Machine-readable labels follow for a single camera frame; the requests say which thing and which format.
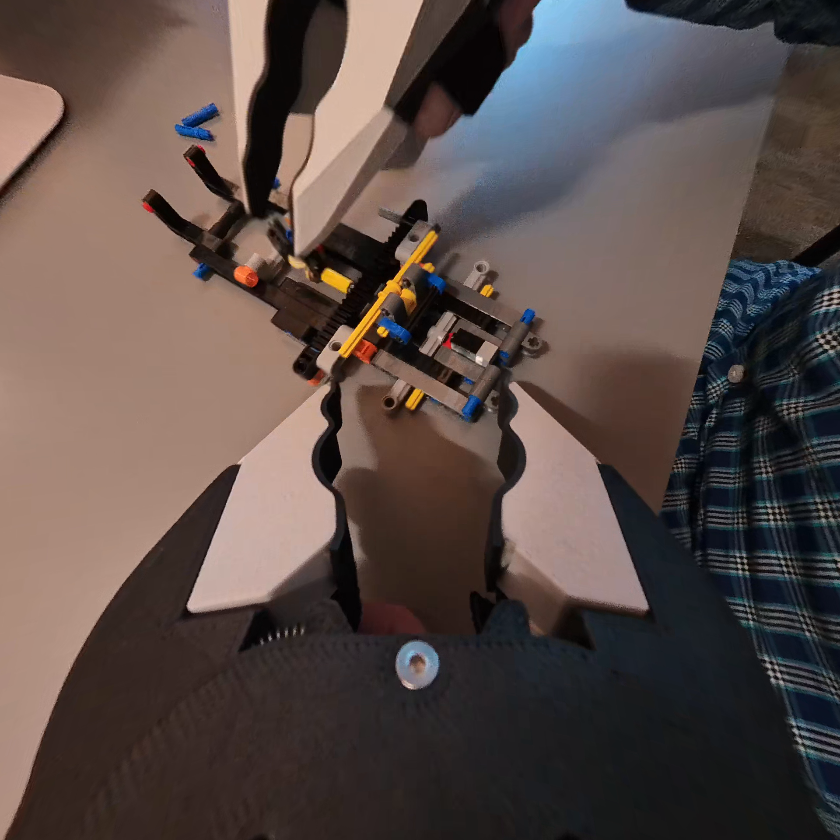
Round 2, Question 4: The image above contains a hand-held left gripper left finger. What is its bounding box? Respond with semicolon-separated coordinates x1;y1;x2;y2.
185;381;363;631

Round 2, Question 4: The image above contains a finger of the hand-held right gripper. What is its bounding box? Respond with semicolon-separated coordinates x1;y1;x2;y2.
226;0;312;221
289;0;475;258

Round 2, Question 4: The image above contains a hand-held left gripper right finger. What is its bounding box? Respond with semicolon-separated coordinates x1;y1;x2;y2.
486;381;652;618

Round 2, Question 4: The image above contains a black lego technic assembly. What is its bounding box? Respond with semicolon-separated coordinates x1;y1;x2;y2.
141;144;549;424

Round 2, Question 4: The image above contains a person's right forearm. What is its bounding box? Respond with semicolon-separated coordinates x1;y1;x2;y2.
623;0;840;47

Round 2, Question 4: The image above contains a person's right hand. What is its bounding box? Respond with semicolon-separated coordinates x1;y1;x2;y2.
394;0;542;140

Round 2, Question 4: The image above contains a blue plaid shirt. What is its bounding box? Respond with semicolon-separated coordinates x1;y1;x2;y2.
661;258;840;840

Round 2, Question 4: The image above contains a white book stand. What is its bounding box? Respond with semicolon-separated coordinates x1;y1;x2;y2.
0;74;67;193

